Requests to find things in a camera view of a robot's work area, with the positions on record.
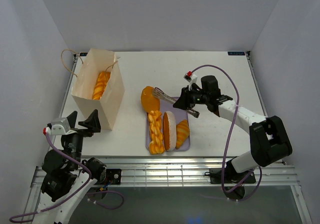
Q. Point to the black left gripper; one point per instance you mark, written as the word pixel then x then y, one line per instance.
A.
pixel 93 123

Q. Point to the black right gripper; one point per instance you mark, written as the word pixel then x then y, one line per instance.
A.
pixel 184 101

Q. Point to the white sugared bread slice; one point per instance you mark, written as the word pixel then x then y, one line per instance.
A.
pixel 169 131

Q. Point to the metal serving tongs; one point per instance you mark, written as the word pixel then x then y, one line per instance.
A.
pixel 159 94

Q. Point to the oval orange bread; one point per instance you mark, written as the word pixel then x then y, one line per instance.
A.
pixel 148 101

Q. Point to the long twisted braided bread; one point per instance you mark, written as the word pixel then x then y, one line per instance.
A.
pixel 101 84

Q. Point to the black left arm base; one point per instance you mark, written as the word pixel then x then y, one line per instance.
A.
pixel 111 176

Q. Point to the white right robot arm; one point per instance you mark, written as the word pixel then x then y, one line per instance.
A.
pixel 268 138

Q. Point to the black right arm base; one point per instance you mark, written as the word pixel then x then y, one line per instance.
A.
pixel 215 175

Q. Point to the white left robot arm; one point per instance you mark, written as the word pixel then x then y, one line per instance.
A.
pixel 68 177

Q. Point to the beige paper bag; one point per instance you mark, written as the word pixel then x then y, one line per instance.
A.
pixel 97 61

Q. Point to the small striped croissant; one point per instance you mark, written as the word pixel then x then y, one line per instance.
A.
pixel 182 133

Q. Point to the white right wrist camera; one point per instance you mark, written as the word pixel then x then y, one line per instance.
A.
pixel 191 78

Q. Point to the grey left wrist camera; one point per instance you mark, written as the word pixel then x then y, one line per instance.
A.
pixel 59 127

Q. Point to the aluminium frame rail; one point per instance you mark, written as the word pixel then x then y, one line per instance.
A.
pixel 173 189

